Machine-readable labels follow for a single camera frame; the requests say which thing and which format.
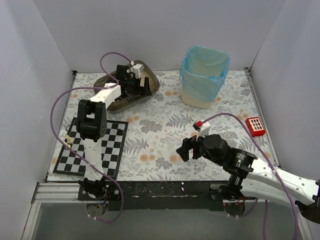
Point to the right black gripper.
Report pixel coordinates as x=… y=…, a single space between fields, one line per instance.
x=194 y=147

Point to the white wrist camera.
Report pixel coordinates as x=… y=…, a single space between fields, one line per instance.
x=202 y=128
x=136 y=68

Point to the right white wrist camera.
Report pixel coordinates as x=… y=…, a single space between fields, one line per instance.
x=202 y=128

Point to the blue plastic bin liner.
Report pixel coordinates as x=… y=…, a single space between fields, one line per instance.
x=203 y=72

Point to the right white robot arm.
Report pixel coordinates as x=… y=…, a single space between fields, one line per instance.
x=250 y=176

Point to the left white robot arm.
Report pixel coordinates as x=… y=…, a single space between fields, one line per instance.
x=92 y=121

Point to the floral table mat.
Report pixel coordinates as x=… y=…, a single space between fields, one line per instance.
x=157 y=126

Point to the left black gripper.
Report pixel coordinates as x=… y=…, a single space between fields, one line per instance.
x=136 y=84

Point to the beige trash bin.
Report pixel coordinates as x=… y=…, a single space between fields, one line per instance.
x=194 y=101

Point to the red toy block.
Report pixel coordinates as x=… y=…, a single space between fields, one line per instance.
x=255 y=126

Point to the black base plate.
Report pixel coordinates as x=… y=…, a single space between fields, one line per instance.
x=160 y=195

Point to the black white chessboard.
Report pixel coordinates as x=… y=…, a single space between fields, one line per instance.
x=112 y=146

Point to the black chess piece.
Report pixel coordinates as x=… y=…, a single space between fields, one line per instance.
x=120 y=132

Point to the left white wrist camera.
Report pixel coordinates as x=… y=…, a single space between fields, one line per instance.
x=136 y=68

